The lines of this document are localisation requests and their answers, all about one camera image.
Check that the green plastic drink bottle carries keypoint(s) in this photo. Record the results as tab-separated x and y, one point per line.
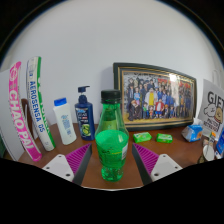
111	143

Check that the small green packet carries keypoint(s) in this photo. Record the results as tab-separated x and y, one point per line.
164	138
142	137

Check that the white green shuttlecock tube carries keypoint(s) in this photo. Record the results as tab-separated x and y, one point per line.
38	106

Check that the white bottle with blue cap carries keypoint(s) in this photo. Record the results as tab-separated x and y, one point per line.
65	123

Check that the framed cartoon group picture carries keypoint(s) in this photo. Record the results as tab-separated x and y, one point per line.
156	96

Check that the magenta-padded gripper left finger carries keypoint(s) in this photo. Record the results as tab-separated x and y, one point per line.
58	166

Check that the pink shuttlecock tube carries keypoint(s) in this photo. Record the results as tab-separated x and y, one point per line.
20	116

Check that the white printed paper gift bag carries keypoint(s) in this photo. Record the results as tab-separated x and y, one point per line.
212	106

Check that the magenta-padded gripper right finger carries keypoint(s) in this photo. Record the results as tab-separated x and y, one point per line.
166	166

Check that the blue tissue pack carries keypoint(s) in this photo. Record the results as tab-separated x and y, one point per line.
192	132

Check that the dark blue pump bottle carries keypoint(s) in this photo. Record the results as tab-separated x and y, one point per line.
85	120

